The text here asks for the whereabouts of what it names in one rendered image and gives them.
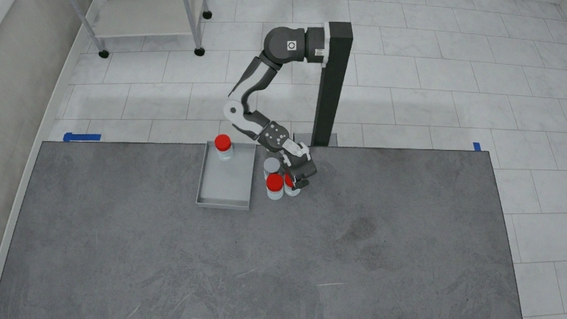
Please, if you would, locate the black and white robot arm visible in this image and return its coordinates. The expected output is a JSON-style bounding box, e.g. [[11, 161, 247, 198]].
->
[[224, 22, 330, 168]]

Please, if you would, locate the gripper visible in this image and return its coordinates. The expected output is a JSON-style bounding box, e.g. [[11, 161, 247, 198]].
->
[[280, 157, 317, 191]]

